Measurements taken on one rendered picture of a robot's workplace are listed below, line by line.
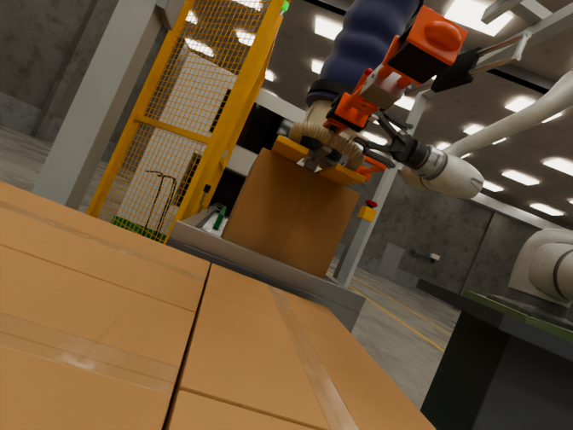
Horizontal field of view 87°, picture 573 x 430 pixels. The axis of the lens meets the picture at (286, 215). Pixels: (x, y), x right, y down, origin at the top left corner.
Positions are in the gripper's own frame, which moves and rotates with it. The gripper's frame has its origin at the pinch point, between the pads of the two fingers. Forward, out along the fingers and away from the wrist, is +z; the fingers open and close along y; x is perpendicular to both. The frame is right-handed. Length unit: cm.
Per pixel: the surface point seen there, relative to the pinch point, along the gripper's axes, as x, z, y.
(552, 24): 131, -154, -206
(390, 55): -33.4, 10.0, 2.0
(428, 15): -41.1, 9.9, -0.2
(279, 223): 26.6, 3.7, 34.5
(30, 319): -44, 37, 53
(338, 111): -6.0, 8.1, 2.3
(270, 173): 26.7, 14.0, 19.6
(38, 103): 1028, 683, 18
